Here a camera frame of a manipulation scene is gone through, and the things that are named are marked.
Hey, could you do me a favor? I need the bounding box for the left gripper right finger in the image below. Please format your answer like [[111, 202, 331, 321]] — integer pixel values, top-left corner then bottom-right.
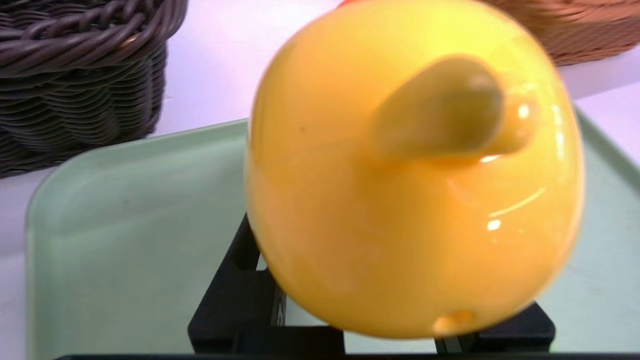
[[435, 300, 557, 354]]

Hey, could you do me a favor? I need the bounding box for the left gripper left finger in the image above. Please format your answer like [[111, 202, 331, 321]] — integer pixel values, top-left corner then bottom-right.
[[187, 215, 346, 356]]

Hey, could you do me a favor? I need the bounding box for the yellow duck toy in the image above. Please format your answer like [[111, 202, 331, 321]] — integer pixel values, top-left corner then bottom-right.
[[244, 0, 586, 341]]

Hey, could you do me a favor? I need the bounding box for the dark brown wicker basket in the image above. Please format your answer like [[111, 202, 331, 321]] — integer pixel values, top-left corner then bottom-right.
[[0, 0, 189, 179]]

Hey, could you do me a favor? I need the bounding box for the orange wicker basket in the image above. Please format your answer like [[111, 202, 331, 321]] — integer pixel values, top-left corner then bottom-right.
[[480, 0, 640, 67]]

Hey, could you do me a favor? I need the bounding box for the light green plastic tray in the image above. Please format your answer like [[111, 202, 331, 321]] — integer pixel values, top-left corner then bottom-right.
[[25, 107, 640, 360]]

